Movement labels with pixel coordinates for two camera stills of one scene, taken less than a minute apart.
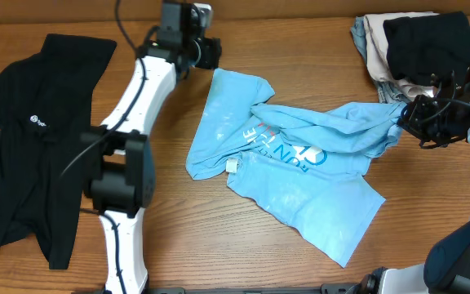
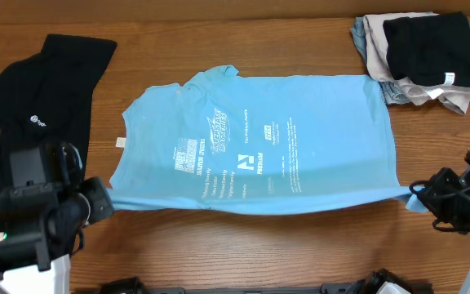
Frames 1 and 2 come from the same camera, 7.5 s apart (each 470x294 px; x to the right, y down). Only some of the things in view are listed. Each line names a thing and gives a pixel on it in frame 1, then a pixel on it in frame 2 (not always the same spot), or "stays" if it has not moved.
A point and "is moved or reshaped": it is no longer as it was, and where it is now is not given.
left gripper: [209, 53] -> [97, 198]
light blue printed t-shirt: [304, 168] is moved or reshaped
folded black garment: [423, 48] stays
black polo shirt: [42, 104] stays
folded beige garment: [379, 57] stays
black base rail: [333, 288] stays
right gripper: [423, 119] -> [439, 196]
